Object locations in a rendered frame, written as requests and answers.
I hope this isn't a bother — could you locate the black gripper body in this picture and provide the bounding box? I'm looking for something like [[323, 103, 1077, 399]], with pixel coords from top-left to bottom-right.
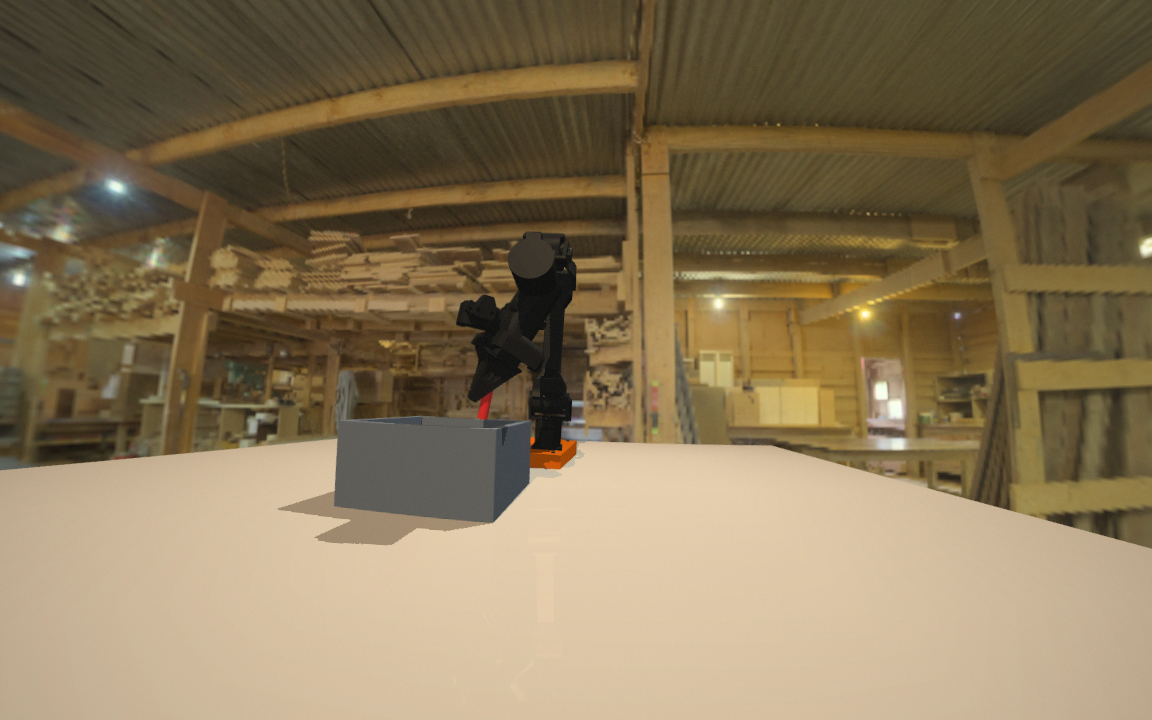
[[470, 297, 547, 372]]

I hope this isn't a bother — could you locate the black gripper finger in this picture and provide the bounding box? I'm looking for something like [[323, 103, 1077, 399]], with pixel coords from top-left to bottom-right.
[[470, 346, 522, 402], [468, 346, 484, 397]]

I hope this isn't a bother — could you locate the red peg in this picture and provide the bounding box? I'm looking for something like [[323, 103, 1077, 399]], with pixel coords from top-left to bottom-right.
[[477, 391, 493, 420]]

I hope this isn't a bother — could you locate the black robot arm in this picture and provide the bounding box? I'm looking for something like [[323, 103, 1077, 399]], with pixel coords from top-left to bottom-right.
[[456, 232, 576, 450]]

